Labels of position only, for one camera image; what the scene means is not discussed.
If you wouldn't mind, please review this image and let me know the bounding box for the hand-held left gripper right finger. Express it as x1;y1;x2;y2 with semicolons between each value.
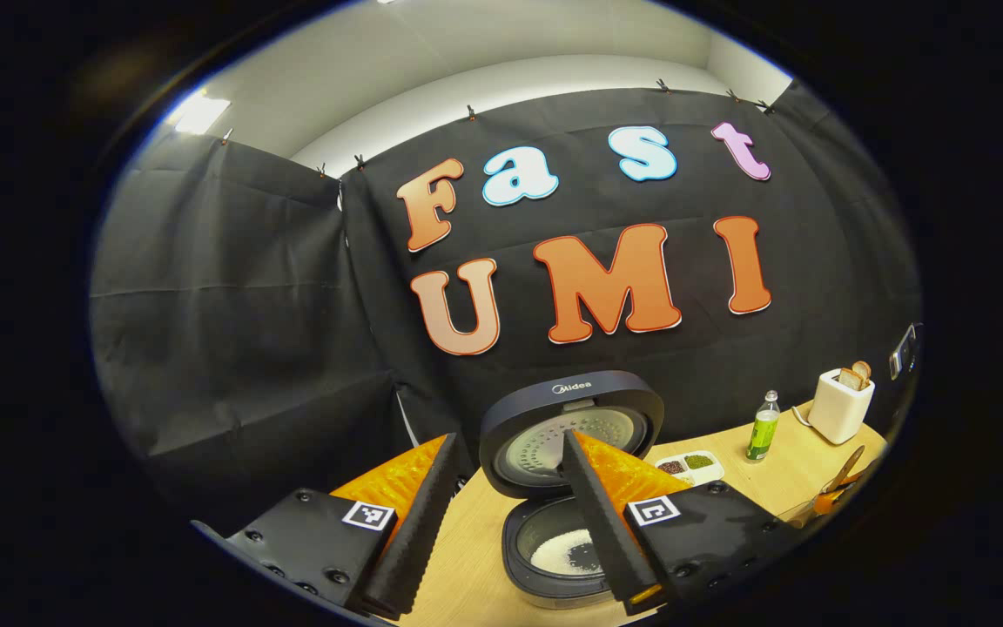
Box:
561;428;805;617

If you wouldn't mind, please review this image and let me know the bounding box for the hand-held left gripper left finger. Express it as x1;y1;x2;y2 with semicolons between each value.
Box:
191;433;461;621

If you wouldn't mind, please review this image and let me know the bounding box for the clear mesh chopstick holder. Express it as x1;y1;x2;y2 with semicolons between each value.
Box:
780;496;825;528

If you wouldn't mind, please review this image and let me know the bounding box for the white rice heap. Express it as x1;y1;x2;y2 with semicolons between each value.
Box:
530;528;604;576

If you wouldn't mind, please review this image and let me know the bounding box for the black rice cooker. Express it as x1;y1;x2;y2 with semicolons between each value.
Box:
478;370;666;610

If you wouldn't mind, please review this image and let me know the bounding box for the white toaster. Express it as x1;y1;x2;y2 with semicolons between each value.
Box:
808;367;875;445

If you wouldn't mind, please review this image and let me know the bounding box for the green drink bottle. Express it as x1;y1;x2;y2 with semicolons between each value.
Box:
745;390;781;462

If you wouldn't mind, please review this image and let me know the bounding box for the white divided dish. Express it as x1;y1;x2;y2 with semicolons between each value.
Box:
654;449;725;489

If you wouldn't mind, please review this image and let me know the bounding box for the grey rectangular panel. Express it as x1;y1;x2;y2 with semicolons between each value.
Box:
889;322;922;381

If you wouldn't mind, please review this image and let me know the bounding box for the black backdrop cloth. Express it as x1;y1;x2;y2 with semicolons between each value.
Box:
91;78;922;523

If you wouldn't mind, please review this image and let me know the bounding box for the ceiling light panel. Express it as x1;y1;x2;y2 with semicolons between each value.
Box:
173;94;232;136

